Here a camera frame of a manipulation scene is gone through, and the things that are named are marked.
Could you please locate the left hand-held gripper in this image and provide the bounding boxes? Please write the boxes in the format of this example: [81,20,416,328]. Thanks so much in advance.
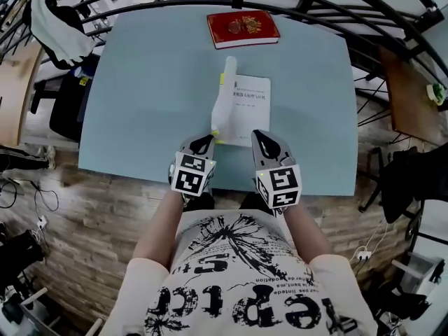
[169,134,217,203]

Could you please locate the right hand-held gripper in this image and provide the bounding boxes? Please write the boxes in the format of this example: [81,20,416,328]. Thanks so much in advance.
[251,129,302,217]

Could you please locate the white and yellow paperback book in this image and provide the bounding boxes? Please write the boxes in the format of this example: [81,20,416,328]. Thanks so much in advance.
[209,55,272,148]

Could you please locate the person's left forearm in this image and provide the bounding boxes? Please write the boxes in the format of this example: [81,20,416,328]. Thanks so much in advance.
[132,189,185,270]

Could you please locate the person's right forearm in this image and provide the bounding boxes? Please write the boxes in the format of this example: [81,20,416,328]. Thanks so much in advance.
[281,201,334,266]

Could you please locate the red hardcover book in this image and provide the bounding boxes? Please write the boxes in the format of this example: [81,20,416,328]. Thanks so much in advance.
[206,10,281,50]

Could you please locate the person's black trousers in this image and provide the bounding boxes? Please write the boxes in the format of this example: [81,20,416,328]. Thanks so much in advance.
[183,190,278,217]

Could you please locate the white printed t-shirt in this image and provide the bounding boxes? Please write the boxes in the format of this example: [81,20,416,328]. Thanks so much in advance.
[117,208,379,336]

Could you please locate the black fabric chair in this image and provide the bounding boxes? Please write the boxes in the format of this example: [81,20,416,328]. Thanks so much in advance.
[358,145,448,224]

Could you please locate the black office chair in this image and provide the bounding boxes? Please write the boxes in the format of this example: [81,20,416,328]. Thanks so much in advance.
[29,0,106,143]

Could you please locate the brown wooden side table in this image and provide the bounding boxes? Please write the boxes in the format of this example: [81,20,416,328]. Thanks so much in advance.
[379,45,448,144]

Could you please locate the small potted plant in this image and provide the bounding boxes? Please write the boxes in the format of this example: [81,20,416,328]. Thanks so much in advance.
[426,82,447,106]

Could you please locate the white garment on chair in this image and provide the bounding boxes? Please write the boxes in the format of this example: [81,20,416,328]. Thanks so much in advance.
[29,0,96,68]

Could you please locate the light wooden desk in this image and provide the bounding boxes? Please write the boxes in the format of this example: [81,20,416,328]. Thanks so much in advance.
[0,40,43,147]

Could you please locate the thin black looped cable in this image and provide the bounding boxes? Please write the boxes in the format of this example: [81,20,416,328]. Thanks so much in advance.
[0,178,60,212]

